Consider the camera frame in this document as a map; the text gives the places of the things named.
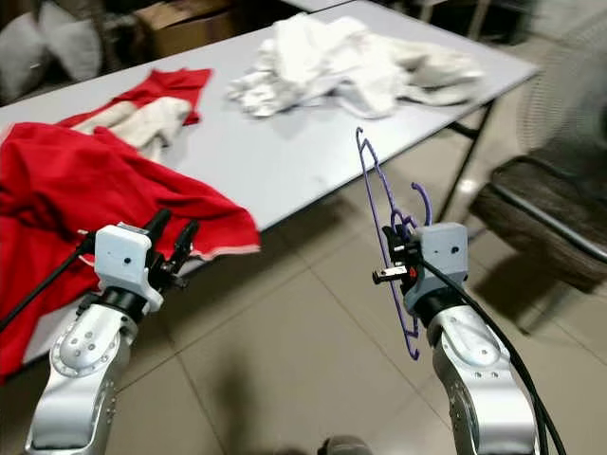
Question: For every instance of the grey folding table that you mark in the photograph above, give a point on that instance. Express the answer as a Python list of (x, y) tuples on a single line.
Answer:
[(303, 152)]

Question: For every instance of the purple plastic hanger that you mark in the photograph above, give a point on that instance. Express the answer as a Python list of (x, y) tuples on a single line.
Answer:
[(427, 197)]

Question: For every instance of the large red t-shirt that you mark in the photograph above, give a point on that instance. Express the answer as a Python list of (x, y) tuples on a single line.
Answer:
[(76, 209)]

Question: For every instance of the pale blue right wrist camera mount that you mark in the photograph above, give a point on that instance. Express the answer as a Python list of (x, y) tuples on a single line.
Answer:
[(444, 251)]

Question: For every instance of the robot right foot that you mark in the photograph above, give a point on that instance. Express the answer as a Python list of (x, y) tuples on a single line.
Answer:
[(343, 446)]

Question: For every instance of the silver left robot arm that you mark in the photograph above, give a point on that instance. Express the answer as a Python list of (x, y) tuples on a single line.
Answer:
[(81, 355)]

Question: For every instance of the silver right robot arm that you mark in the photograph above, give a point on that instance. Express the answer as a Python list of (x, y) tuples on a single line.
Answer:
[(474, 360)]

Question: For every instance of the grey cushion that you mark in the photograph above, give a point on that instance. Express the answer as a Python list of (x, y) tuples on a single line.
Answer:
[(27, 52), (74, 43)]

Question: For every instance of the white garment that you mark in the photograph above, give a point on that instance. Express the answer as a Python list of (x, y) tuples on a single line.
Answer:
[(327, 57)]

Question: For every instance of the brown stool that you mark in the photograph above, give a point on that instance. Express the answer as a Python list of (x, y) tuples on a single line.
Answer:
[(541, 223)]

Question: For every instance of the cream garment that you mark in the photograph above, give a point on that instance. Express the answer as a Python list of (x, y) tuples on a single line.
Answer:
[(441, 71)]

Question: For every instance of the small red garment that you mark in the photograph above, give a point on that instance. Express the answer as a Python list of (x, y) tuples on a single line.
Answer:
[(175, 87)]

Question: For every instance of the plain brown cardboard box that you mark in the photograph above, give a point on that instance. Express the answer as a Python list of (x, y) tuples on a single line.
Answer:
[(185, 27)]

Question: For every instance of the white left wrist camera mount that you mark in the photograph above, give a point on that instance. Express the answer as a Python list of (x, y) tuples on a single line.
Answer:
[(121, 258)]

